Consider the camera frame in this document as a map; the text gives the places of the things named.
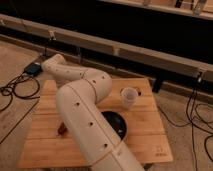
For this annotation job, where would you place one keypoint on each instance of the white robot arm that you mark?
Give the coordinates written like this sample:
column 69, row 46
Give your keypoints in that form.
column 80, row 89

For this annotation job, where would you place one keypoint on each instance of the white plastic cup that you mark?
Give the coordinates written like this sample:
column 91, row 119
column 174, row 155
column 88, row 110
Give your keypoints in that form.
column 128, row 97

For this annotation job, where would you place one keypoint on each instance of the black bowl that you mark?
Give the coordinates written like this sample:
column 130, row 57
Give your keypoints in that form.
column 117, row 122

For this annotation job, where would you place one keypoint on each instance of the red brown sausage toy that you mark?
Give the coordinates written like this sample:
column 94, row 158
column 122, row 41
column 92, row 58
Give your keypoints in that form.
column 62, row 129

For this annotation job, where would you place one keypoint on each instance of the black power adapter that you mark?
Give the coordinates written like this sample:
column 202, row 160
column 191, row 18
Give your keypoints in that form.
column 33, row 69

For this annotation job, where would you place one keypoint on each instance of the long metal rail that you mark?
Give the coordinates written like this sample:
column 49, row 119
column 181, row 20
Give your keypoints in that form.
column 142, row 55

